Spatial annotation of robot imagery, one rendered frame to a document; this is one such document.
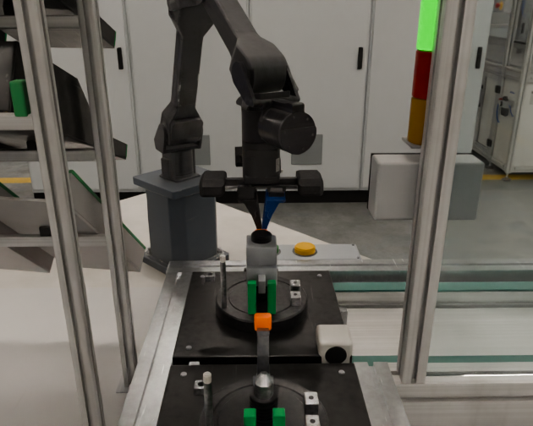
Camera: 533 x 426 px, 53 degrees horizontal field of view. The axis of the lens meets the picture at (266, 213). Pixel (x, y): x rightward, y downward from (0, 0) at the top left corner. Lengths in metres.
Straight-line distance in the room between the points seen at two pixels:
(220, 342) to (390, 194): 0.31
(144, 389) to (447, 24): 0.54
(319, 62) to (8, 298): 2.91
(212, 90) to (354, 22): 1.04
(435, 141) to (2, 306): 0.87
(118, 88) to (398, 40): 1.91
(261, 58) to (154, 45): 3.00
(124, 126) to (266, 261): 3.17
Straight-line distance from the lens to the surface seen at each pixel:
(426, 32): 0.60
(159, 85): 3.77
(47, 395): 0.90
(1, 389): 0.94
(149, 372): 0.74
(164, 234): 1.14
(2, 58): 0.60
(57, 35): 0.79
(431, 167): 0.59
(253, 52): 0.77
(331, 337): 0.73
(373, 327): 0.90
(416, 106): 0.61
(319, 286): 0.89
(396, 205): 0.63
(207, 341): 0.76
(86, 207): 0.73
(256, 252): 0.75
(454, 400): 0.76
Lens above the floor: 1.41
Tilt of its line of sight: 22 degrees down
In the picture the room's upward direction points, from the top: straight up
